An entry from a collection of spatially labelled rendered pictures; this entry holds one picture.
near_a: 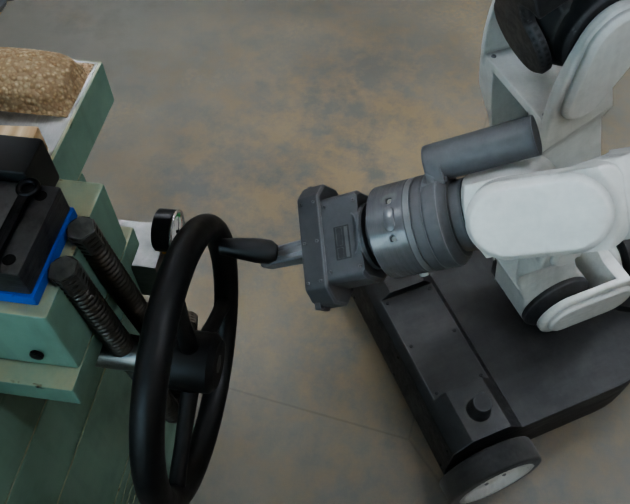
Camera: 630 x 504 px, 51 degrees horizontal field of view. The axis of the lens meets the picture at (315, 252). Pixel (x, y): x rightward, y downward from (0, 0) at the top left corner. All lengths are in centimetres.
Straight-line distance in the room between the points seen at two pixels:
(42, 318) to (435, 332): 98
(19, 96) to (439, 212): 47
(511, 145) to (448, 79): 167
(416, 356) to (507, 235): 85
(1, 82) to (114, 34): 167
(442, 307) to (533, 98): 67
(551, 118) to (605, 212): 31
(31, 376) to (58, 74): 34
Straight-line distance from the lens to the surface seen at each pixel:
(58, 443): 86
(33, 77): 79
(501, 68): 91
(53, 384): 62
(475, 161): 57
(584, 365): 147
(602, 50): 78
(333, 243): 62
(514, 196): 53
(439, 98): 215
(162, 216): 93
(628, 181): 54
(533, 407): 140
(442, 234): 57
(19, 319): 56
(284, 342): 158
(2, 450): 74
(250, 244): 65
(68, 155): 77
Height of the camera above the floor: 140
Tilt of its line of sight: 55 degrees down
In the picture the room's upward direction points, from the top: straight up
